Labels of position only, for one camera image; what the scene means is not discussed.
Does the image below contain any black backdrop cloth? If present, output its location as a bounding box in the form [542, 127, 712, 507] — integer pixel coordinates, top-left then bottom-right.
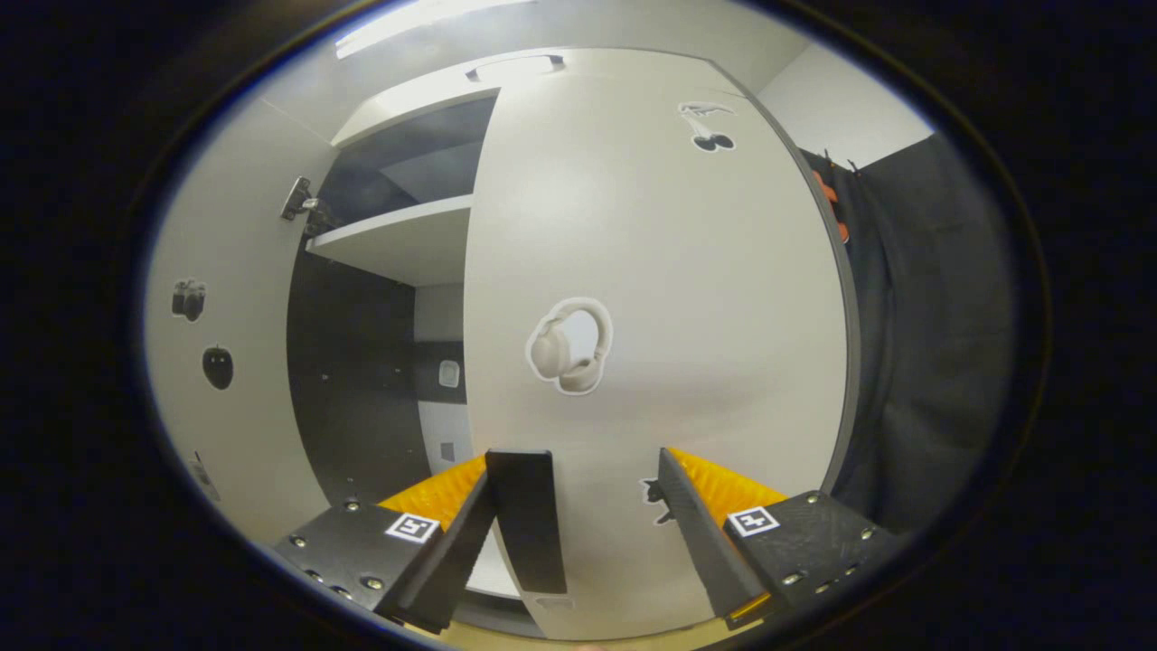
[800, 131, 1021, 536]

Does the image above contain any white cabinet door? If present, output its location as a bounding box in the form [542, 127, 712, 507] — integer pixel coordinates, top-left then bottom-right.
[461, 63, 860, 641]
[143, 95, 340, 548]

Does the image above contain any white cabinet shelf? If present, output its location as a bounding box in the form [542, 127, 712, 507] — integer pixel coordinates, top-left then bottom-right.
[306, 193, 475, 288]

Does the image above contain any black right door handle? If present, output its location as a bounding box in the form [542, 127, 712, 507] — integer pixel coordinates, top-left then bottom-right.
[484, 449, 569, 596]

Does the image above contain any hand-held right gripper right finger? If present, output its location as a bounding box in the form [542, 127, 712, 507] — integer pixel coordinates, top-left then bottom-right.
[655, 447, 900, 632]

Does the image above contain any metal left door hinge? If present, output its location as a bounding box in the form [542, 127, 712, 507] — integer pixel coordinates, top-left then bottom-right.
[279, 176, 322, 223]

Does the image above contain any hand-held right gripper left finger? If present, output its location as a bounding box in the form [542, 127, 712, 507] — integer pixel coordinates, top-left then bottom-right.
[274, 452, 498, 636]

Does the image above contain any grey and white cabinet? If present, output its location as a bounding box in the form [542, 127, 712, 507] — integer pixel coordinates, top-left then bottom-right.
[287, 47, 861, 634]

